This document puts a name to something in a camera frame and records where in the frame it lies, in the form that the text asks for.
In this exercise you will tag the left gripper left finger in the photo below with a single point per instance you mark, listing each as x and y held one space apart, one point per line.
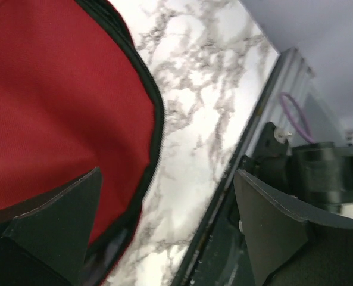
58 232

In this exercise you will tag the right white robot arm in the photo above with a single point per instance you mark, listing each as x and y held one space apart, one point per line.
320 174

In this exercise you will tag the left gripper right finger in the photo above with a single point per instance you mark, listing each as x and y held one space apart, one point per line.
291 242

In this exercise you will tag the red backpack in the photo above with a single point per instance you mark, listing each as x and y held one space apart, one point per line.
75 95

